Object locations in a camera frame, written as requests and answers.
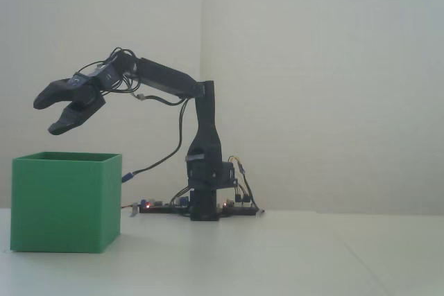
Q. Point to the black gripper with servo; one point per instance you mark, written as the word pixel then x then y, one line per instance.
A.
pixel 93 88

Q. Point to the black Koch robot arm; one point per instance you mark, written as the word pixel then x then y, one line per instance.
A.
pixel 204 126

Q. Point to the green open plastic bin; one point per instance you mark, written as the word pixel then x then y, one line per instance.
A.
pixel 59 206

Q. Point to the grey clamp strip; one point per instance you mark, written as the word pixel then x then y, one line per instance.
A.
pixel 133 211

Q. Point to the blue circuit board red LED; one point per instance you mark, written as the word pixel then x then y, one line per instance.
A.
pixel 152 203

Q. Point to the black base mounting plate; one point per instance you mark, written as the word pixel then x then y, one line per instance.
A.
pixel 163 210

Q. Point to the circuit board with white connectors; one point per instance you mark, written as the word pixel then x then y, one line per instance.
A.
pixel 239 204

